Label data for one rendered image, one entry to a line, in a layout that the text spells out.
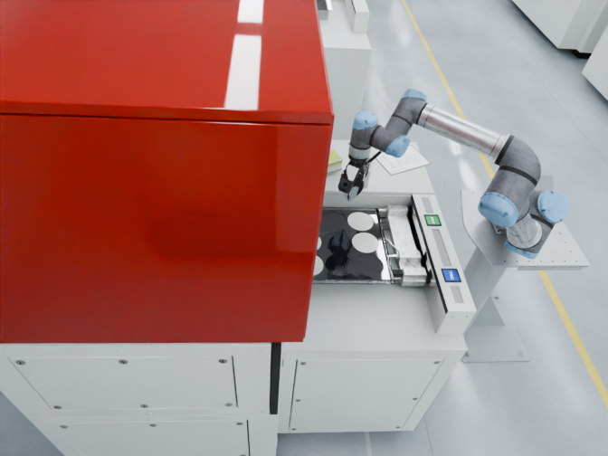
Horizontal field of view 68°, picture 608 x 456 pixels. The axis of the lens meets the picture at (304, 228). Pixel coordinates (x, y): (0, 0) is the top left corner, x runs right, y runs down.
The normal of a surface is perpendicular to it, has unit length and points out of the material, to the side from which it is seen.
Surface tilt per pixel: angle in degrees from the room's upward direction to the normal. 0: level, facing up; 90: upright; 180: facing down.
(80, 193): 90
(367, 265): 0
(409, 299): 0
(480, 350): 0
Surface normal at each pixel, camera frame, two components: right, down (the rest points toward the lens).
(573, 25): 0.04, 0.73
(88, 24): 0.07, -0.69
